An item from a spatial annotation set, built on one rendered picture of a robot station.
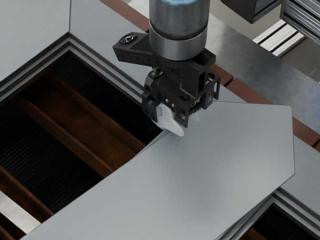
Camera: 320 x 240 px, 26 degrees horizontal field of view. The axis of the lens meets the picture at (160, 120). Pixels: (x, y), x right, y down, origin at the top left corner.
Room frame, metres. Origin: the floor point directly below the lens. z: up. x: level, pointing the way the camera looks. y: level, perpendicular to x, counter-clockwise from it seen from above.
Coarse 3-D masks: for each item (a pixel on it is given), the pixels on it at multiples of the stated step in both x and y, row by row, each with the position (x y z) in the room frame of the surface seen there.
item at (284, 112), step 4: (264, 104) 0.66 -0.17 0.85; (268, 104) 0.66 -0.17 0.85; (272, 104) 0.66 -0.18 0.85; (272, 108) 0.66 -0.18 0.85; (276, 108) 0.66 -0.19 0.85; (280, 108) 0.66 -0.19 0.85; (284, 108) 0.66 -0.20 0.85; (288, 108) 0.66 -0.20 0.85; (276, 112) 0.65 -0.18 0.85; (280, 112) 0.65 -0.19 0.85; (284, 112) 0.65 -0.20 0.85; (288, 112) 0.65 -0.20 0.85; (280, 116) 0.64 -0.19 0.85; (284, 116) 0.64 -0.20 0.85; (288, 116) 0.64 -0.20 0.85; (284, 120) 0.63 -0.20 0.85; (288, 120) 0.63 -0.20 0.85; (292, 120) 0.63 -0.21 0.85; (288, 124) 0.62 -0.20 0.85; (292, 124) 0.62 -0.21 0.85
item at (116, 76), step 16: (48, 48) 0.79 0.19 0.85; (64, 48) 0.80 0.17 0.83; (80, 48) 0.79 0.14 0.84; (32, 64) 0.76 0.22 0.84; (48, 64) 0.77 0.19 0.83; (96, 64) 0.77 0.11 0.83; (112, 64) 0.75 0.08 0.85; (16, 80) 0.72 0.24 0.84; (32, 80) 0.74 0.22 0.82; (112, 80) 0.73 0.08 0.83; (128, 80) 0.72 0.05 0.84; (0, 96) 0.70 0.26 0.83; (128, 96) 0.71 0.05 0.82; (272, 192) 0.51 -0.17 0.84; (256, 208) 0.48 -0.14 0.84; (288, 208) 0.49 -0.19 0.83; (304, 208) 0.48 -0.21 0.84; (240, 224) 0.46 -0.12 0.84; (304, 224) 0.46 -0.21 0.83
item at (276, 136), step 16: (224, 112) 0.65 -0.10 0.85; (240, 112) 0.65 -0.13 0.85; (256, 112) 0.65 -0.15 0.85; (272, 112) 0.65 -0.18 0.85; (256, 128) 0.62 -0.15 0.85; (272, 128) 0.62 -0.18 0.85; (288, 128) 0.62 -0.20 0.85; (272, 144) 0.59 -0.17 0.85; (288, 144) 0.59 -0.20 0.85; (288, 160) 0.56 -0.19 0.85
